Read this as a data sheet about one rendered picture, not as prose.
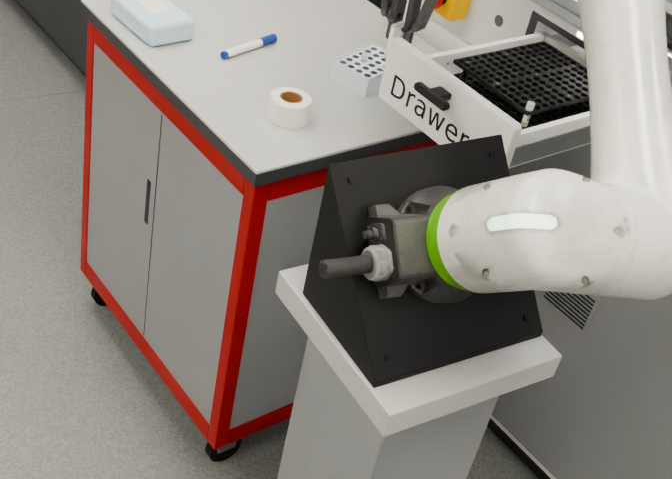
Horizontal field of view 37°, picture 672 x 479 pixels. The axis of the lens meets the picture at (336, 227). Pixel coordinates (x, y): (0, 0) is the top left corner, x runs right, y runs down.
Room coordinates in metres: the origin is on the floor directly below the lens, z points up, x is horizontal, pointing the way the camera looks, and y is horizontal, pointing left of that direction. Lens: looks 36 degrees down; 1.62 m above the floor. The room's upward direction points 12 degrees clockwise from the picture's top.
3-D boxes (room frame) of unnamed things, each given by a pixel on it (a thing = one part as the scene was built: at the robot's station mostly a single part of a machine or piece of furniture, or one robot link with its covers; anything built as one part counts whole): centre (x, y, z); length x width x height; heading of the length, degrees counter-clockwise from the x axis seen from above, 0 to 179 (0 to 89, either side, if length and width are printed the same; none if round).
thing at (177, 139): (1.69, 0.14, 0.38); 0.62 x 0.58 x 0.76; 44
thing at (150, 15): (1.66, 0.41, 0.78); 0.15 x 0.10 x 0.04; 47
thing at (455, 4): (1.83, -0.12, 0.88); 0.07 x 0.05 x 0.07; 44
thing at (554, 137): (1.53, -0.28, 0.86); 0.40 x 0.26 x 0.06; 134
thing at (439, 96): (1.37, -0.11, 0.91); 0.07 x 0.04 x 0.01; 44
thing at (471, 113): (1.38, -0.13, 0.87); 0.29 x 0.02 x 0.11; 44
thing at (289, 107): (1.45, 0.12, 0.78); 0.07 x 0.07 x 0.04
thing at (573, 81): (1.52, -0.27, 0.87); 0.22 x 0.18 x 0.06; 134
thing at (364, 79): (1.65, 0.00, 0.78); 0.12 x 0.08 x 0.04; 149
